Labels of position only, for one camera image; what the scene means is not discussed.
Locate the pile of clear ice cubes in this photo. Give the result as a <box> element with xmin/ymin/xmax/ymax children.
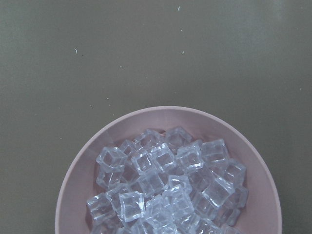
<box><xmin>87</xmin><ymin>127</ymin><xmax>248</xmax><ymax>234</ymax></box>

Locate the pink bowl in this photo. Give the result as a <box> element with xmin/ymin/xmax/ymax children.
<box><xmin>55</xmin><ymin>106</ymin><xmax>282</xmax><ymax>234</ymax></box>

